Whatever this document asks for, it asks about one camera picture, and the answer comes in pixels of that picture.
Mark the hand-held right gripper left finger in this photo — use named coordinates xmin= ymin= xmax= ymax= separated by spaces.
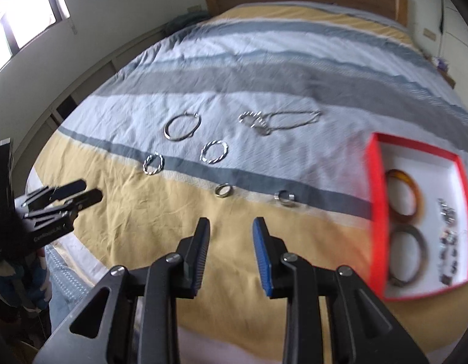
xmin=33 ymin=217 xmax=212 ymax=364

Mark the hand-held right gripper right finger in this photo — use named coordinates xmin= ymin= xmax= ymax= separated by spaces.
xmin=252 ymin=217 xmax=432 ymax=364

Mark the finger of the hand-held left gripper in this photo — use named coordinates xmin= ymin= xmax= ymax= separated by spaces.
xmin=25 ymin=189 xmax=104 ymax=224
xmin=16 ymin=179 xmax=87 ymax=208

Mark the small twisted silver bangle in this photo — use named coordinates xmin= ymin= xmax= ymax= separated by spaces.
xmin=142 ymin=152 xmax=165 ymax=175

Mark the shiny wide silver ring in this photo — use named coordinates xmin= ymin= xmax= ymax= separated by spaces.
xmin=274 ymin=190 xmax=297 ymax=207

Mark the large plain silver bangle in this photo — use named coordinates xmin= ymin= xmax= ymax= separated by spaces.
xmin=164 ymin=112 xmax=203 ymax=142

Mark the silver chain necklace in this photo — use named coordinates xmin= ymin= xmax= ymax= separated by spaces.
xmin=238 ymin=109 xmax=322 ymax=137

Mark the red jewelry box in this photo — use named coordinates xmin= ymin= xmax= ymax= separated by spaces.
xmin=365 ymin=132 xmax=468 ymax=303

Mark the light blue fabric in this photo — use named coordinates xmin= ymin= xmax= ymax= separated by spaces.
xmin=44 ymin=241 xmax=107 ymax=336

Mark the white low shelf unit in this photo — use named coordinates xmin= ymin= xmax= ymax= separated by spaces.
xmin=44 ymin=26 xmax=171 ymax=130

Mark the amber bangle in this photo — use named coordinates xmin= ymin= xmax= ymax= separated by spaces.
xmin=384 ymin=169 xmax=423 ymax=225

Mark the dark grey bangle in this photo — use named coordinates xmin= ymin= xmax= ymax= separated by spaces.
xmin=388 ymin=224 xmax=429 ymax=287

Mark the window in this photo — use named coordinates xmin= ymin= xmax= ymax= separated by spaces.
xmin=0 ymin=0 xmax=72 ymax=81

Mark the striped bedspread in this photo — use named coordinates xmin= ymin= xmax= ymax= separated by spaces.
xmin=25 ymin=2 xmax=468 ymax=357

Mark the teal cloth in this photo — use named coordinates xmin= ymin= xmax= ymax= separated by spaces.
xmin=166 ymin=9 xmax=209 ymax=35

